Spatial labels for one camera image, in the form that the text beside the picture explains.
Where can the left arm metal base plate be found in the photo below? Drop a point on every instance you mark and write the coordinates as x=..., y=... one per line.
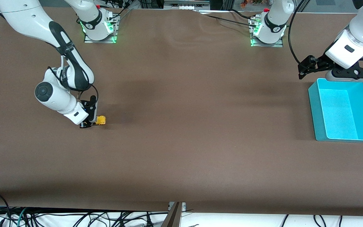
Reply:
x=279, y=44

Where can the metal table leg bracket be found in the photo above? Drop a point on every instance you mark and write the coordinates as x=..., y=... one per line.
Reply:
x=175, y=217

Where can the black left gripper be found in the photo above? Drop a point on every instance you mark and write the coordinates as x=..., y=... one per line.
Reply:
x=322, y=64

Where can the cyan plastic bin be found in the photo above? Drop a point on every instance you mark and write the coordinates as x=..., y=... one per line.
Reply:
x=342, y=119

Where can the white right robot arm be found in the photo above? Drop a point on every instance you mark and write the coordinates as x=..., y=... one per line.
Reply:
x=27, y=19

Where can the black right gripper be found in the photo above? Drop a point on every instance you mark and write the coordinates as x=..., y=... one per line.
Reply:
x=91, y=109

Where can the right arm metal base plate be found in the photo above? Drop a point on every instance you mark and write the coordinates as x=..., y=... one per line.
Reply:
x=113, y=33

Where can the yellow beetle toy car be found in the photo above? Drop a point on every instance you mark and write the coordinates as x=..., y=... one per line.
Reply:
x=101, y=120

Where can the grey power strip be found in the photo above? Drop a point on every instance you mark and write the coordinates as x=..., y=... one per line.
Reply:
x=186, y=4

